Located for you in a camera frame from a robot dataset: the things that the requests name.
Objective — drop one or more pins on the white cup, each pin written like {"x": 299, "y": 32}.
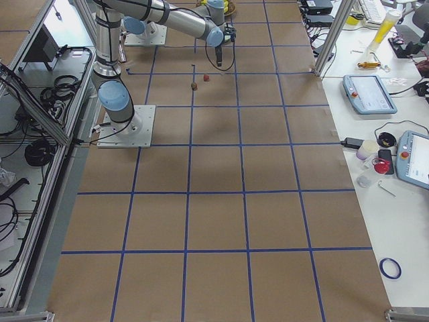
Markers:
{"x": 367, "y": 149}

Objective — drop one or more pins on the blue grey teach pendant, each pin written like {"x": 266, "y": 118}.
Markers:
{"x": 368, "y": 95}

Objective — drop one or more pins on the aluminium frame post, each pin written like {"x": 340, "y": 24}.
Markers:
{"x": 343, "y": 11}

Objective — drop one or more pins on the black power adapter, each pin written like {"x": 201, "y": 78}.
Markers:
{"x": 352, "y": 143}

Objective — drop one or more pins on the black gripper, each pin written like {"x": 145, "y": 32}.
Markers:
{"x": 218, "y": 51}

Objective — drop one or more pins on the brown wicker basket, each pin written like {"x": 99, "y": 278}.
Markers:
{"x": 229, "y": 7}

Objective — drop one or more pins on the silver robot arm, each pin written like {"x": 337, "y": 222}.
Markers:
{"x": 112, "y": 92}
{"x": 205, "y": 22}

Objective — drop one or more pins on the blue tape roll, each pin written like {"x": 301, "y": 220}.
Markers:
{"x": 390, "y": 268}

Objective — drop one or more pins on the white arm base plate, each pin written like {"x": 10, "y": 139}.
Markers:
{"x": 150, "y": 37}
{"x": 137, "y": 134}

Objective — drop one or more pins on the red round object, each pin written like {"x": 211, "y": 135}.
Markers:
{"x": 381, "y": 166}

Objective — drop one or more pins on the gold metal tool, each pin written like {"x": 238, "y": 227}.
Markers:
{"x": 368, "y": 65}

